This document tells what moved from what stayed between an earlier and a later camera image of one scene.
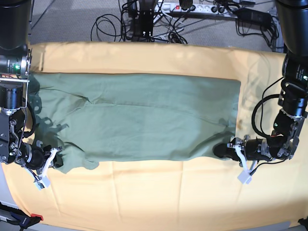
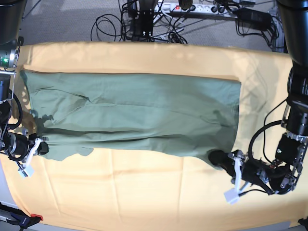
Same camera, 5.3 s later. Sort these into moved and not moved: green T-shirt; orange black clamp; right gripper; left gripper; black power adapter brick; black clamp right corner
Moved: right gripper; left gripper
Not moved: green T-shirt; black power adapter brick; orange black clamp; black clamp right corner
